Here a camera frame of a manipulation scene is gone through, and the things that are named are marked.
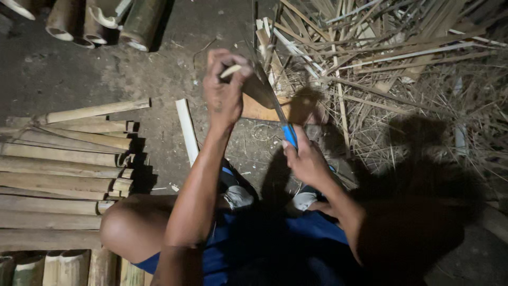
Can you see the person's left fingers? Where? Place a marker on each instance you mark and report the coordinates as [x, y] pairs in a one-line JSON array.
[[234, 59]]

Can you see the wooden chopping block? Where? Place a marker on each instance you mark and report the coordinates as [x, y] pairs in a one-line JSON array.
[[258, 111]]

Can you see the person's blue shorts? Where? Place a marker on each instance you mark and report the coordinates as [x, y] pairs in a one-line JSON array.
[[254, 246]]

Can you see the flat pale bamboo slat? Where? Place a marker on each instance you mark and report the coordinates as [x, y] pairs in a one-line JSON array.
[[187, 131]]

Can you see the heap of bamboo strips and shavings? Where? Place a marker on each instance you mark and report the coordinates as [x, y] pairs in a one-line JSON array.
[[397, 79]]

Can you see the person's left leg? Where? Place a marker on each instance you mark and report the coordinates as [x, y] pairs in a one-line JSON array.
[[135, 226]]

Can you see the person's left grey shoe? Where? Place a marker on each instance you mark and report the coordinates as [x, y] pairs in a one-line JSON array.
[[238, 196]]

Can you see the person's grey shoe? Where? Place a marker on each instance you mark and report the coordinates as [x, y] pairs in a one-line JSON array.
[[304, 200], [238, 196]]

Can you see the thin bamboo strip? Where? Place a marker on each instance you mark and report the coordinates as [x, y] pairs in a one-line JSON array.
[[231, 71]]

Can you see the person's right hand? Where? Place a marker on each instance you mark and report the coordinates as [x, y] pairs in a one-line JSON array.
[[309, 163]]

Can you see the row of cut bamboo tubes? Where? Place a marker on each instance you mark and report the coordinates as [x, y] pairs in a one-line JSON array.
[[59, 268]]

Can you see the group of green bamboo tubes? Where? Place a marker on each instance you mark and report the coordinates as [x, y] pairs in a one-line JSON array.
[[99, 24]]

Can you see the thick bamboo pole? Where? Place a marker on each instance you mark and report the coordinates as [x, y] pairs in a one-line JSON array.
[[494, 222]]

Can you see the person's left hand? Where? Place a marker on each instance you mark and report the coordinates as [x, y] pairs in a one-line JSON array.
[[222, 99]]

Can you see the pile of split bamboo poles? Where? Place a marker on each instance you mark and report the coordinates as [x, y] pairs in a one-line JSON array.
[[59, 178]]

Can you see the person's right grey shoe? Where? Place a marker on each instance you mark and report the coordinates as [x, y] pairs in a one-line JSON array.
[[304, 200]]

